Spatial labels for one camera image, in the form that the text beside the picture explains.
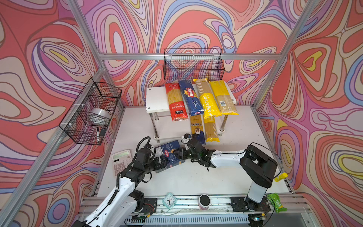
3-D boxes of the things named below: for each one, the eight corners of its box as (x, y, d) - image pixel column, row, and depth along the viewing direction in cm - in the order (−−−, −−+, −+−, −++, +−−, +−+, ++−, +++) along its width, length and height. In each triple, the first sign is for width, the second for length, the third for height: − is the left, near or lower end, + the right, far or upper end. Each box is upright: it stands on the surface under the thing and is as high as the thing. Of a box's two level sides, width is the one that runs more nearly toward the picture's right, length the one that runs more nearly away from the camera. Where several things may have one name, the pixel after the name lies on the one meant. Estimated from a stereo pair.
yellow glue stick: (274, 182, 83) (283, 176, 76) (273, 178, 84) (281, 172, 77) (279, 182, 83) (288, 176, 76) (277, 178, 84) (286, 172, 77)
